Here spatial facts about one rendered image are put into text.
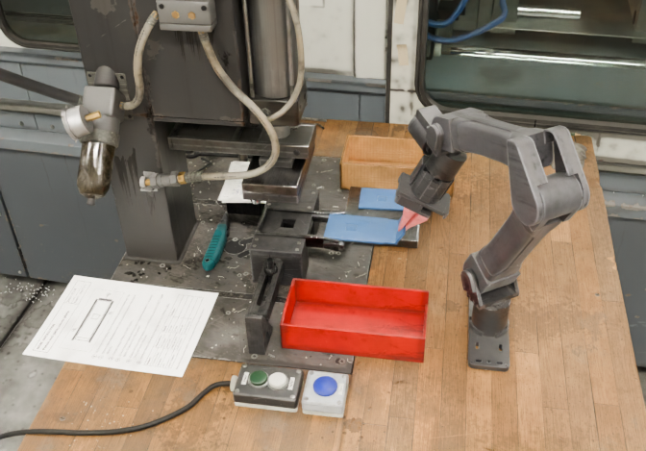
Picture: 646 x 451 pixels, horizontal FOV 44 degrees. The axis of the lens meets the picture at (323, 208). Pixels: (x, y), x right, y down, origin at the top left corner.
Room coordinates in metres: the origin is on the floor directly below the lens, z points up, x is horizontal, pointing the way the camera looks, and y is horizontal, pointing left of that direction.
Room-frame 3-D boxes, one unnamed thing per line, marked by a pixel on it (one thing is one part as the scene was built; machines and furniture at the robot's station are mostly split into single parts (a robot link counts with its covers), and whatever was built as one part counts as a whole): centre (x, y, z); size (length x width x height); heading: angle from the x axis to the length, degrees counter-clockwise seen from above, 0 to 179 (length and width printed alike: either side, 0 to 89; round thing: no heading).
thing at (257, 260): (1.22, 0.07, 0.94); 0.20 x 0.10 x 0.07; 170
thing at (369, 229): (1.18, -0.08, 1.00); 0.15 x 0.07 x 0.03; 79
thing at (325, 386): (0.84, 0.00, 0.93); 0.04 x 0.04 x 0.02
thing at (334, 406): (0.84, 0.00, 0.90); 0.07 x 0.07 x 0.06; 80
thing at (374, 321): (1.00, -0.05, 0.93); 0.25 x 0.12 x 0.06; 80
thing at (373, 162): (1.47, -0.17, 0.93); 0.25 x 0.13 x 0.08; 80
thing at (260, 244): (1.22, 0.07, 0.98); 0.20 x 0.10 x 0.01; 170
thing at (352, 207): (1.31, -0.13, 0.91); 0.17 x 0.16 x 0.02; 170
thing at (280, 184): (1.22, 0.15, 1.22); 0.26 x 0.18 x 0.30; 80
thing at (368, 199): (1.35, -0.16, 0.93); 0.15 x 0.07 x 0.03; 82
